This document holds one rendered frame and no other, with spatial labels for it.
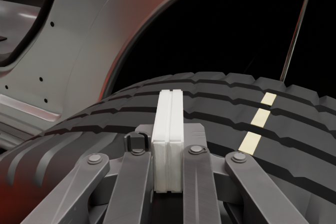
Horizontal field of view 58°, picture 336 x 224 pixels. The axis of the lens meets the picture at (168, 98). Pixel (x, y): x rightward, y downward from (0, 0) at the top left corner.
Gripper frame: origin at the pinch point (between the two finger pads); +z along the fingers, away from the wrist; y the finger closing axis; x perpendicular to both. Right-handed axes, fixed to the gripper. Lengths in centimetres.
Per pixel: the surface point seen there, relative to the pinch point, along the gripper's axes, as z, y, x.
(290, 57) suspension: 53, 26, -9
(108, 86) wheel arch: 42.3, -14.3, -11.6
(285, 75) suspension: 53, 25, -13
